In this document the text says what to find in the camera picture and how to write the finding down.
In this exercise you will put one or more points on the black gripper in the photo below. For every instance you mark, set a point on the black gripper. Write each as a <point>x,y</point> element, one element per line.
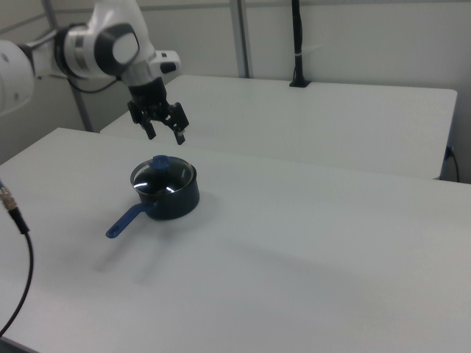
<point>149,99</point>

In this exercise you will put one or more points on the glass lid with blue knob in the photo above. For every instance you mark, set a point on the glass lid with blue knob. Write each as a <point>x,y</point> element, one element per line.
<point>162,180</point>

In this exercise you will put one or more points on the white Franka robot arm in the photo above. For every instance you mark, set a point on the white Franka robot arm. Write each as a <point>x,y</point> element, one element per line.
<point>106,48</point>

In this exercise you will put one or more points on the black pole with table clamp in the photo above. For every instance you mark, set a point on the black pole with table clamp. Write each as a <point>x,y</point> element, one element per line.
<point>299,40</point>

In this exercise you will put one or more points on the grey metal partition post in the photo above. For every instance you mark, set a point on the grey metal partition post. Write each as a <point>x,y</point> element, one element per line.
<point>241,36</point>
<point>84,110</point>

